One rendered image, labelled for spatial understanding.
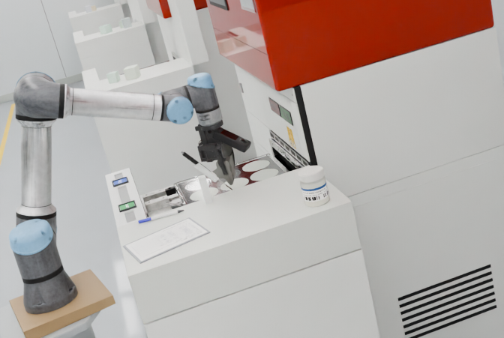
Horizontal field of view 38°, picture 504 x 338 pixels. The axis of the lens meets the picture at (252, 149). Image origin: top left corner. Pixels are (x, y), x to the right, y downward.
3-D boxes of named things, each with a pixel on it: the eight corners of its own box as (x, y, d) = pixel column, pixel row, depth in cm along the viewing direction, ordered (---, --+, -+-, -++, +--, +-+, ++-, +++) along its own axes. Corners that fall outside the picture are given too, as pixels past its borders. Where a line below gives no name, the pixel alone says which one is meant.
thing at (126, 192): (139, 201, 275) (129, 167, 271) (159, 258, 224) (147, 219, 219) (115, 208, 274) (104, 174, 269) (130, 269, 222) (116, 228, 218)
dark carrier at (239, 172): (268, 157, 266) (268, 155, 265) (297, 185, 234) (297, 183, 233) (178, 185, 260) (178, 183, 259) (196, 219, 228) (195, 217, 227)
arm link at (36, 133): (13, 262, 210) (12, 74, 199) (16, 245, 224) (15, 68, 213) (57, 261, 213) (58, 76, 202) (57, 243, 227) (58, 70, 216)
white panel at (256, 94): (259, 141, 309) (237, 50, 296) (326, 204, 233) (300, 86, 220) (252, 143, 308) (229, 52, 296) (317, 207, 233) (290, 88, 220)
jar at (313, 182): (325, 193, 205) (317, 163, 202) (334, 201, 198) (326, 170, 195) (301, 201, 203) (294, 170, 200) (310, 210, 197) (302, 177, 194)
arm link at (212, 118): (223, 103, 224) (212, 112, 217) (226, 118, 225) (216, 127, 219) (202, 106, 227) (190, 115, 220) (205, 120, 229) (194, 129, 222)
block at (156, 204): (169, 201, 250) (166, 194, 249) (170, 205, 247) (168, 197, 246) (146, 209, 249) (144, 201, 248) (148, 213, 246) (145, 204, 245)
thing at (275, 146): (277, 160, 274) (272, 136, 271) (317, 197, 233) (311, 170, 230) (273, 161, 273) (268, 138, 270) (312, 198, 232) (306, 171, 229)
